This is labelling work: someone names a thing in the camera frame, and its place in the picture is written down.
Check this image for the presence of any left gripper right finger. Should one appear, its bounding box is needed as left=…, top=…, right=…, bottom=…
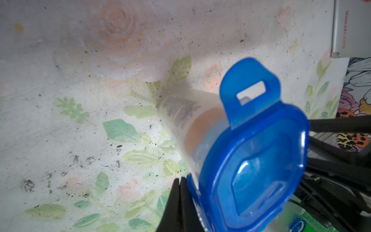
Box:
left=179, top=177, right=204, bottom=232

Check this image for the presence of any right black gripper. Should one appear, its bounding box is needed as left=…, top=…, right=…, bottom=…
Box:
left=289, top=114, right=371, bottom=232

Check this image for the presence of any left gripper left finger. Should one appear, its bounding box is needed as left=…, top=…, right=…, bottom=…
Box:
left=156, top=178, right=180, bottom=232

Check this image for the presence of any blue lid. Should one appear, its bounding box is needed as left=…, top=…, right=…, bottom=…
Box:
left=188, top=58, right=310, bottom=232

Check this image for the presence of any clear plastic cup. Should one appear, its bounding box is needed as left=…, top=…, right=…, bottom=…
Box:
left=158, top=88, right=224, bottom=186

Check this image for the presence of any white bottle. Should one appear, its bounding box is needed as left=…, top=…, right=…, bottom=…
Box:
left=184, top=107, right=230, bottom=159

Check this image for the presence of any silver metal case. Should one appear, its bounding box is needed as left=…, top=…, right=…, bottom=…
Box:
left=331, top=0, right=371, bottom=58

